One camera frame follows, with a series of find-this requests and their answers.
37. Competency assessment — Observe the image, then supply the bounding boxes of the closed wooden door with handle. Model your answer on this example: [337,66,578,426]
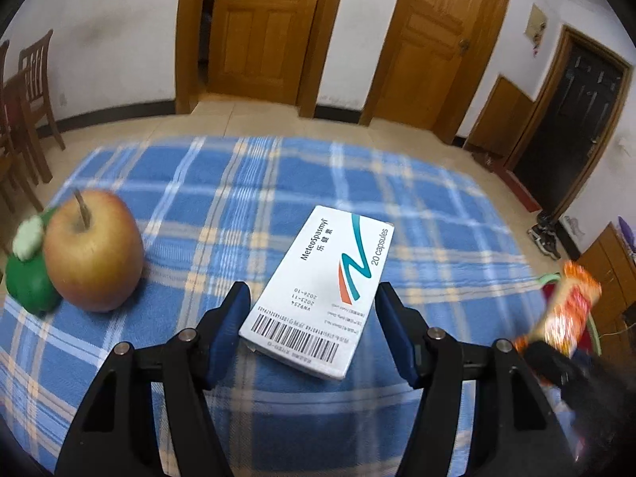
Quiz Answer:
[359,0,518,146]

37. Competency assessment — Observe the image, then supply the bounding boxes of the red doormat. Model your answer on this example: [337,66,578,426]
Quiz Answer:
[497,164,542,212]

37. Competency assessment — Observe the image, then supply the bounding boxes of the red apple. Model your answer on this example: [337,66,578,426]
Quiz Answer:
[42,189,146,314]

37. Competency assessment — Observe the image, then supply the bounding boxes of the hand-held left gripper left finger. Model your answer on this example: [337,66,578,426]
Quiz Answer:
[54,281,252,477]

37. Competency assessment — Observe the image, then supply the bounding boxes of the black door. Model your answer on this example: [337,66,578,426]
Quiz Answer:
[504,25,634,219]

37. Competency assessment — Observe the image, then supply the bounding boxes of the wooden door standing ajar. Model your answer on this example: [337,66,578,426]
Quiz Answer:
[175,0,351,122]

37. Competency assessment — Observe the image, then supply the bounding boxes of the small wooden wall panel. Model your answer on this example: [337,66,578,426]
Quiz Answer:
[464,76,535,157]

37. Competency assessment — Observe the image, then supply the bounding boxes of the green plastic toy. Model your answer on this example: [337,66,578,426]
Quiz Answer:
[5,207,63,316]

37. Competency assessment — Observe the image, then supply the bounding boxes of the blue plaid blanket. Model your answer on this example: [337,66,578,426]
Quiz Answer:
[0,135,577,477]

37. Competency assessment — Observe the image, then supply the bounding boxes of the white medicine box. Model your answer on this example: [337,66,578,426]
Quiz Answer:
[238,205,396,382]

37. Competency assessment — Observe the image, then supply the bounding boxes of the beige wall electrical box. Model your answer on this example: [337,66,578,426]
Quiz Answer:
[525,4,548,43]

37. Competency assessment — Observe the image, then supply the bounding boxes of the wooden cabinet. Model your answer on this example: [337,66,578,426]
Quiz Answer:
[576,223,636,319]

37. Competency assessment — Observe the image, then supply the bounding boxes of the purple plastic bag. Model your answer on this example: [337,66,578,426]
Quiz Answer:
[616,216,636,259]

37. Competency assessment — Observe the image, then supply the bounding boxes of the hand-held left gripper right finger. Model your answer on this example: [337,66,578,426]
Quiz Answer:
[374,282,580,477]

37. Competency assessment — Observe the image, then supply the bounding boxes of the wooden chair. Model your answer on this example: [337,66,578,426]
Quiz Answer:
[0,40,53,214]
[17,29,67,152]

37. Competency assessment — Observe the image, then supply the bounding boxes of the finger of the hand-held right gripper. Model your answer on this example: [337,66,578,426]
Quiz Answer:
[524,339,580,396]

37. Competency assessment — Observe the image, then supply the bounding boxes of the brown shoes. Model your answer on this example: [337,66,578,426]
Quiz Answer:
[468,147,502,165]

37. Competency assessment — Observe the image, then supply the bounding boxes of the orange snack packet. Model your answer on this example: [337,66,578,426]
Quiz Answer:
[512,261,603,388]

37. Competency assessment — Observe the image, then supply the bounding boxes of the red basin with green rim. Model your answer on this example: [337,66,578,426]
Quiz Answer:
[539,272,603,357]

